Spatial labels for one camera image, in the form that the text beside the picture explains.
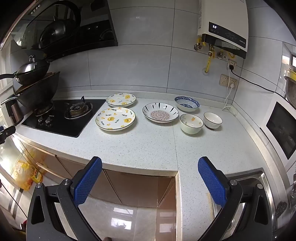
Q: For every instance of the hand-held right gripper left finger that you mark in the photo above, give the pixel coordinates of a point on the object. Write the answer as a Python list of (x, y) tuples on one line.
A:
[(87, 180)]

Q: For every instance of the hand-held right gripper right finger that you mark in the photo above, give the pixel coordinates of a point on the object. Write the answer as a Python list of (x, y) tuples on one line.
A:
[(212, 180)]

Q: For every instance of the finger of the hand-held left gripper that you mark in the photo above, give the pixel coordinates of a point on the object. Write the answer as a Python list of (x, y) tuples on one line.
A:
[(8, 132)]

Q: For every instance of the ribbed yellow flower bowl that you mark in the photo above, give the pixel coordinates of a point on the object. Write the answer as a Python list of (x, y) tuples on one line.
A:
[(191, 125)]

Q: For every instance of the white brown-rimmed bowl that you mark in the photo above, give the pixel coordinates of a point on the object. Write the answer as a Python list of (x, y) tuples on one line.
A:
[(212, 120)]

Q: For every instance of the large yellow bear plate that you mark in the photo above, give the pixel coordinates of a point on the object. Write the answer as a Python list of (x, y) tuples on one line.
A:
[(115, 119)]

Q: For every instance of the blue patterned bowl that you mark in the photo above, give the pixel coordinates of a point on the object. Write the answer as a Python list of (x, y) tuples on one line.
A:
[(186, 104)]

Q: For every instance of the mandala pattern plate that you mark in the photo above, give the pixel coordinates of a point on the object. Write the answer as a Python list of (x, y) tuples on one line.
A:
[(160, 113)]

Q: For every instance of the small yellow bear plate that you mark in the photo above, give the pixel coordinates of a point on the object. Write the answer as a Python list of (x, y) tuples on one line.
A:
[(120, 100)]

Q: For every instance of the brown electric kettle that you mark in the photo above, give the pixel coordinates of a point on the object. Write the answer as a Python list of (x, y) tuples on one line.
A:
[(15, 113)]

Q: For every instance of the stainless steel sink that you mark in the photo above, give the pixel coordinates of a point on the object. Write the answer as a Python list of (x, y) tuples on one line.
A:
[(254, 178)]

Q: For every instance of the yellow plastic bag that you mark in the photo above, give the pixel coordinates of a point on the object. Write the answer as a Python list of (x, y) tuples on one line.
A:
[(26, 176)]

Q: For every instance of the large black wok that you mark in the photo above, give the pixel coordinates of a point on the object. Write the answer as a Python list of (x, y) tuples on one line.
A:
[(39, 96)]

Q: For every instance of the black gas stove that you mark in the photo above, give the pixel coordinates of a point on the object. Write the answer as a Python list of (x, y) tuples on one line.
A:
[(76, 127)]

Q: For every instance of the round wooden lid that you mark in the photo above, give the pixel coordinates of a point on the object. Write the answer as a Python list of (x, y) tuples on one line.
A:
[(37, 83)]

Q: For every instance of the small black wok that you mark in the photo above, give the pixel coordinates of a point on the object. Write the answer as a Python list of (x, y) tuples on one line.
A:
[(34, 75)]

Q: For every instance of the steel wok lid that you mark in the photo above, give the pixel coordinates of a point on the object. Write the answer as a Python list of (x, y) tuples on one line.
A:
[(27, 67)]

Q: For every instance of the dark scouring pad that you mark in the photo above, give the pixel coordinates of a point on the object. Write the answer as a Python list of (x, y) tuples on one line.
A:
[(281, 208)]

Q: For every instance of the white microwave oven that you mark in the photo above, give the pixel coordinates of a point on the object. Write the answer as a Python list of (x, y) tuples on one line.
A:
[(279, 129)]

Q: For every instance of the steel basin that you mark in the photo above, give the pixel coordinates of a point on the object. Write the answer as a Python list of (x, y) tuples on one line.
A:
[(291, 92)]

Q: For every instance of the metal pipe valve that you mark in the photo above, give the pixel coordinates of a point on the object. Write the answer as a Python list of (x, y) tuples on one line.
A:
[(222, 55), (198, 46)]

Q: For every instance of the yellow plastic basin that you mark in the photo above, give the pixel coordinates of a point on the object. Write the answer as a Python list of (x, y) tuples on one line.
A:
[(292, 74)]

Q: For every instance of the black glass range hood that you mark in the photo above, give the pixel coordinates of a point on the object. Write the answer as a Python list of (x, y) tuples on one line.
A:
[(97, 30)]

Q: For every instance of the white gas water heater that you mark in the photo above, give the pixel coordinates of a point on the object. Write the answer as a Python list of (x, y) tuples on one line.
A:
[(222, 14)]

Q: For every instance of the double wall outlet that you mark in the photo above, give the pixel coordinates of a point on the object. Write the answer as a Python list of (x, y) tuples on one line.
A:
[(227, 81)]

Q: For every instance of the single wall outlet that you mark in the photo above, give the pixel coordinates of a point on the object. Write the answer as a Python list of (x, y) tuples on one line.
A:
[(232, 63)]

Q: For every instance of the window frame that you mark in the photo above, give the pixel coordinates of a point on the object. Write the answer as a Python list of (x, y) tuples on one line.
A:
[(293, 60)]

